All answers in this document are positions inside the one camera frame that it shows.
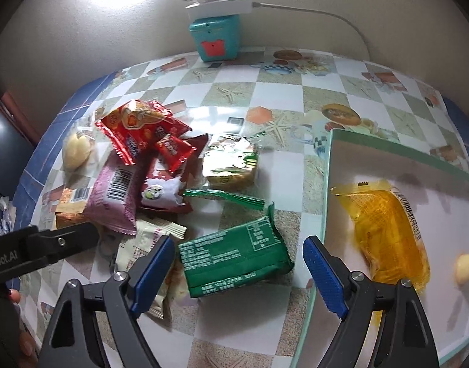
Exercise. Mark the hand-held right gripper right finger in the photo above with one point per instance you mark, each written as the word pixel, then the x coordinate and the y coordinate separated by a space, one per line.
pixel 326 280

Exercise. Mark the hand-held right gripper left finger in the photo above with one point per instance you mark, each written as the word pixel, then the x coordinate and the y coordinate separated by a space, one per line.
pixel 154 276

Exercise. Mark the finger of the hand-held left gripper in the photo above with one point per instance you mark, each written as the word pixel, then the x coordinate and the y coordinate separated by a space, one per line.
pixel 71 239

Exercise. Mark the orange snack packet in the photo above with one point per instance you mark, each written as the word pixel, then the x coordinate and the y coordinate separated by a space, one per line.
pixel 67 214

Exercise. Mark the cream snack packet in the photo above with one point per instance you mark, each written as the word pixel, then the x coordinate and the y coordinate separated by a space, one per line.
pixel 142 241

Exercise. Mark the pink snack packet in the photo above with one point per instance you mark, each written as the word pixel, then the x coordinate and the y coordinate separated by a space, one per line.
pixel 108 207

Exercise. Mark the yellow snack packet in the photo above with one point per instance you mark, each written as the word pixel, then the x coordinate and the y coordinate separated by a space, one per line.
pixel 387 230

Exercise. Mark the large green snack packet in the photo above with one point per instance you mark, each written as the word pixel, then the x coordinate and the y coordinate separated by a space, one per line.
pixel 234 253

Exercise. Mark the clear-wrapped pale pastry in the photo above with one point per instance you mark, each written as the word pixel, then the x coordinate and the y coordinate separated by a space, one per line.
pixel 76 151

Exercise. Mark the large red snack packet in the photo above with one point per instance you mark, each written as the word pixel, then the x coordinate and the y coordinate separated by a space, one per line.
pixel 131 130

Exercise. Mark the white box with green rim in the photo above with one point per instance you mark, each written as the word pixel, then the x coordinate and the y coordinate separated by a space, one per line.
pixel 372 161

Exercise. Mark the pale round pastry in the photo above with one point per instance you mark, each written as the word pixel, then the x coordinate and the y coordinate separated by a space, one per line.
pixel 466 268

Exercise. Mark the person's left hand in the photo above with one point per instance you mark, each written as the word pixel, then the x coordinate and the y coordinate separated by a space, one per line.
pixel 27 345

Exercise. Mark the crumpled silver wrapper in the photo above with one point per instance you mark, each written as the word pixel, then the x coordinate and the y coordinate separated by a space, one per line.
pixel 5 214

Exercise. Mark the dark red and white packet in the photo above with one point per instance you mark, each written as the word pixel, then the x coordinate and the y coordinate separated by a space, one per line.
pixel 161 195

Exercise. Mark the thin green snack packet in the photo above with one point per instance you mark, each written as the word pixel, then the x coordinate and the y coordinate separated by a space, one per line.
pixel 226 198

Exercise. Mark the dark furniture with red trim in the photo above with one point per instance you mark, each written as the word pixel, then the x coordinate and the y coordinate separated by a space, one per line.
pixel 6 142

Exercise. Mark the small red candy packet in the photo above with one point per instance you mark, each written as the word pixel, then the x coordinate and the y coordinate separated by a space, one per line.
pixel 173 151

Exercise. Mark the green and yellow cake packet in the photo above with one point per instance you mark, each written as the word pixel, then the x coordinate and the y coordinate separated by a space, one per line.
pixel 228 168

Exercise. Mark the teal box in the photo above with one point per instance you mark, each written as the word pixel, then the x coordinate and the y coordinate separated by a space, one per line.
pixel 215 40

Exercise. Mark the white power strip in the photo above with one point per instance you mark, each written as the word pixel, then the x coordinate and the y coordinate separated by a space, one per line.
pixel 223 7

